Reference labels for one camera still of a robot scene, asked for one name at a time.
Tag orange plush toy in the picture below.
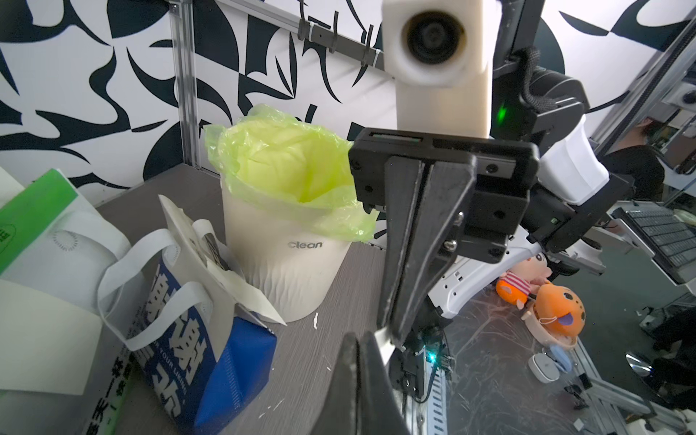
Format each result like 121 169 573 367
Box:
521 284 587 351

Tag white receipt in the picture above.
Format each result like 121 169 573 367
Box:
1 280 103 395
374 327 395 366

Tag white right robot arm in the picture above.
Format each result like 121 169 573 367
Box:
349 1 629 396

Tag white receipt on green bag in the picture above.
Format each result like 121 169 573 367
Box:
1 280 103 395

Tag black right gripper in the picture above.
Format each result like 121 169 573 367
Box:
349 128 539 345

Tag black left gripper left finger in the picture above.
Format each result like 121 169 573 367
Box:
310 333 360 435

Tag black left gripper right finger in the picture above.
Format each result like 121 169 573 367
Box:
358 333 409 435

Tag blue white takeout bag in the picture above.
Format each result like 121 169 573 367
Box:
98 196 284 434

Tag green plastic bin liner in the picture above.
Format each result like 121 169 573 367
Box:
203 104 378 242

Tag grey wall hook rail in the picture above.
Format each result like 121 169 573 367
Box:
297 1 384 71

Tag black keyboard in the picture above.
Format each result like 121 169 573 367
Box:
611 201 695 286

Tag cream ribbed trash bin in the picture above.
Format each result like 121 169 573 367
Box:
220 185 351 323

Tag green white right takeout bag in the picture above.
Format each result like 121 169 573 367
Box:
1 170 144 434

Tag pink striped plush toy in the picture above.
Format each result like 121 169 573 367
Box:
496 254 552 310

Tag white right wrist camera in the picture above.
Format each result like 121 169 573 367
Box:
382 0 502 139

